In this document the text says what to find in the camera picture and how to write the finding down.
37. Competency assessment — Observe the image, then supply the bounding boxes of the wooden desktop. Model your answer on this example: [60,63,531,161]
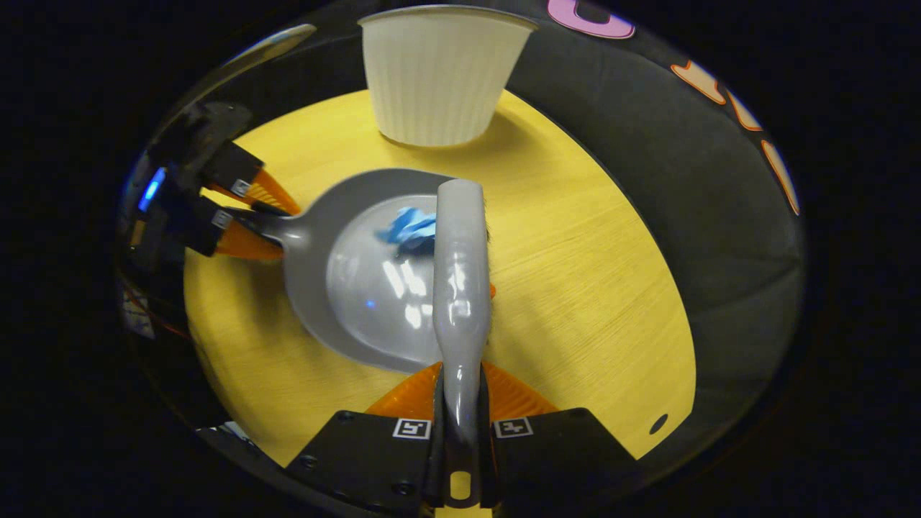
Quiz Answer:
[183,88,697,468]

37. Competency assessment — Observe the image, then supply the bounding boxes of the blue paper scrap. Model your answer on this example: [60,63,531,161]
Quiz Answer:
[375,206,437,253]

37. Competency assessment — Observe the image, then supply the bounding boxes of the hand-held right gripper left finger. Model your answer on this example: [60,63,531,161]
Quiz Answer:
[286,362,447,517]

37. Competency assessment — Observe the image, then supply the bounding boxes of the small grey broom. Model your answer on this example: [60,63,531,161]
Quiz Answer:
[430,178,496,508]

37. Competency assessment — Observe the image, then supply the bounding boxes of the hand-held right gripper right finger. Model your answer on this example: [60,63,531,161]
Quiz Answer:
[478,360,641,515]

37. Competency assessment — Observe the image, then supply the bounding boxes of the grey plastic dustpan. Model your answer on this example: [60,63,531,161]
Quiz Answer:
[248,168,461,375]

